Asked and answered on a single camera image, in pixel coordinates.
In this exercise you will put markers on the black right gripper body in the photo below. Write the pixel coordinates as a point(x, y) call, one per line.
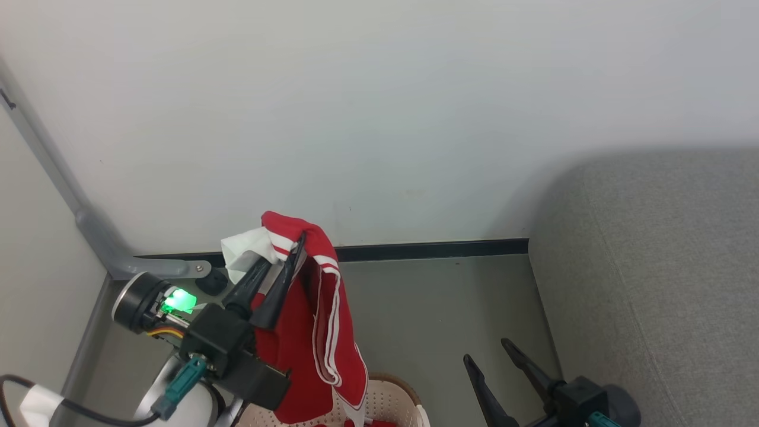
point(578, 400)

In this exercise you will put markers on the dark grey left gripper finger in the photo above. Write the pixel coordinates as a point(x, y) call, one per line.
point(276, 299)
point(249, 290)

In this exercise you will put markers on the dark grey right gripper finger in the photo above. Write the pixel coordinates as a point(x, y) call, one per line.
point(489, 403)
point(536, 379)

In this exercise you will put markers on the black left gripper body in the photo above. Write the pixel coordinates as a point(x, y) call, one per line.
point(237, 356)

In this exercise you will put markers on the red garment with white stripes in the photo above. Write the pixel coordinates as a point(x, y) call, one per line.
point(296, 350)

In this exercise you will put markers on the cream perforated laundry basket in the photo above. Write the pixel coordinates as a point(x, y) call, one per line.
point(391, 400)

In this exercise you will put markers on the grey fabric sofa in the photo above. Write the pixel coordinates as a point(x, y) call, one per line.
point(664, 284)

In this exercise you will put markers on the grey metal wall bracket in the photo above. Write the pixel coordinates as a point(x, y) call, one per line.
point(101, 237)

